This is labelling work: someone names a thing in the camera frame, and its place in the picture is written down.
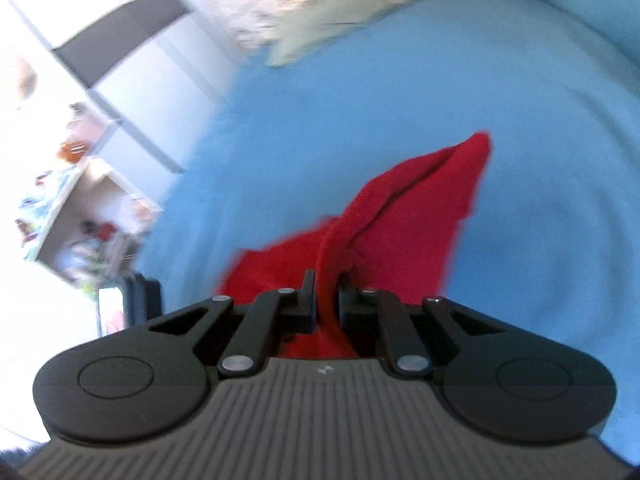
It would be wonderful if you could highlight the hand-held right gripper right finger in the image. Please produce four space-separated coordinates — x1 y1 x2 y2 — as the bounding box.
338 272 507 377

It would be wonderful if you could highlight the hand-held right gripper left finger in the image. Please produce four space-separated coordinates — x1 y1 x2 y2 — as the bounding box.
148 269 319 376

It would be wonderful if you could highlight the red knit sweater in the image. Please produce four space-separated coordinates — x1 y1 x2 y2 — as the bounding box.
212 131 493 361

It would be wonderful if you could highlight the white shelf unit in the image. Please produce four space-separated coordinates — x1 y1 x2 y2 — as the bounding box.
17 154 165 286

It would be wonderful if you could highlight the orange plush toy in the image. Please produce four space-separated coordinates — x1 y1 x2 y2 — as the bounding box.
56 139 88 163

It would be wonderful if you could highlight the bed with blue sheet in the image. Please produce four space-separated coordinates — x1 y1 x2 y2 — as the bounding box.
132 0 640 461

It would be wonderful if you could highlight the white wardrobe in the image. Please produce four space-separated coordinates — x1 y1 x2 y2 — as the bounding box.
47 0 241 177

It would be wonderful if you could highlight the green pillow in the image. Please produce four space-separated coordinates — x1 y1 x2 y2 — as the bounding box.
265 0 447 68

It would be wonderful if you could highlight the cream embroidered pillow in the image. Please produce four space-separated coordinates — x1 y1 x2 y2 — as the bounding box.
200 0 381 53

